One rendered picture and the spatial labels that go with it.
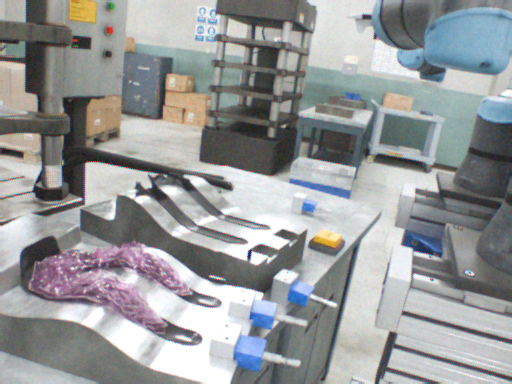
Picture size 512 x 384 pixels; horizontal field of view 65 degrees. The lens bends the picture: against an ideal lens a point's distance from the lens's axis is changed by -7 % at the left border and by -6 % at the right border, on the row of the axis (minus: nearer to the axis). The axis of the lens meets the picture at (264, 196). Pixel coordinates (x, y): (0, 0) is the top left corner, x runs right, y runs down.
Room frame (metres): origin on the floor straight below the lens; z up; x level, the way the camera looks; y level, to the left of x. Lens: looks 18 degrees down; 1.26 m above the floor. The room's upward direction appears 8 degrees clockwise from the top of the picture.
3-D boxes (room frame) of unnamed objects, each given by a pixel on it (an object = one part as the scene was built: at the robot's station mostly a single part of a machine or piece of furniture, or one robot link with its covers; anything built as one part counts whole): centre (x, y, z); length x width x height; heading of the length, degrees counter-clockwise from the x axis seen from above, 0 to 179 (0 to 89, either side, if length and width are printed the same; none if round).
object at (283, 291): (0.75, -0.11, 0.83); 0.13 x 0.05 x 0.05; 66
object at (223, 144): (5.60, 0.22, 1.03); 1.54 x 0.94 x 2.06; 166
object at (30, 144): (4.36, 2.84, 0.47); 1.22 x 0.80 x 0.94; 80
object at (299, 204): (1.33, -0.16, 0.83); 0.13 x 0.05 x 0.05; 69
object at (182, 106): (7.60, 1.57, 0.42); 0.86 x 0.33 x 0.83; 76
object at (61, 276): (0.60, 0.24, 0.90); 0.26 x 0.18 x 0.08; 82
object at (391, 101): (6.60, -1.81, 0.94); 0.41 x 0.33 x 0.29; 84
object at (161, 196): (0.94, 0.16, 0.92); 0.35 x 0.16 x 0.09; 65
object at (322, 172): (4.11, -0.54, 0.28); 0.61 x 0.41 x 0.15; 76
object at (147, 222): (0.96, 0.17, 0.87); 0.50 x 0.26 x 0.14; 65
